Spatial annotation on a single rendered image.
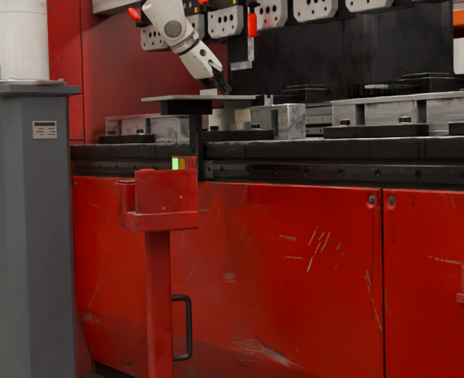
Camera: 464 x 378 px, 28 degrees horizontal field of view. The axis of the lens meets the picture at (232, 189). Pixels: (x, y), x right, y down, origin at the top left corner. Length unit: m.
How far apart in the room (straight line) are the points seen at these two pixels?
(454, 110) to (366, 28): 1.03
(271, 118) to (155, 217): 0.46
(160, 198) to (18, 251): 0.48
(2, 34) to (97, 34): 1.47
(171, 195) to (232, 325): 0.45
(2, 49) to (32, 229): 0.37
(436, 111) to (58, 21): 1.67
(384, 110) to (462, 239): 0.45
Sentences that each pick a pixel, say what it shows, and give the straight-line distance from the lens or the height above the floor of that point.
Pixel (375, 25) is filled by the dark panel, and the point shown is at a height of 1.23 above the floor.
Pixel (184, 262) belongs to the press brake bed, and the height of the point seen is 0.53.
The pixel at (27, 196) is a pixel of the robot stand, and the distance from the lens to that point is 1.95.
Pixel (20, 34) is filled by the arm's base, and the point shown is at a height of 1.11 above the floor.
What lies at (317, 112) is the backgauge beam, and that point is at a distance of 2.81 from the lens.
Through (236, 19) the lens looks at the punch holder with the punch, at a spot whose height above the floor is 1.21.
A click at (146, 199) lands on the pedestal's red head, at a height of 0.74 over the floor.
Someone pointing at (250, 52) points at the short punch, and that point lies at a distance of 2.68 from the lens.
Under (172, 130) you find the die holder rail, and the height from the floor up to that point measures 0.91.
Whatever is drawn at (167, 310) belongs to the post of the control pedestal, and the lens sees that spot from 2.42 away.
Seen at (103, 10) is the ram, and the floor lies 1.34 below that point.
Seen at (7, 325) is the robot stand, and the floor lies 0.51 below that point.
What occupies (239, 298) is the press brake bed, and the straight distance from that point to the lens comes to 2.52.
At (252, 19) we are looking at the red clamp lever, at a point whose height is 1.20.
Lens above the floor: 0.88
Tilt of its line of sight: 3 degrees down
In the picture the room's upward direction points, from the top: 1 degrees counter-clockwise
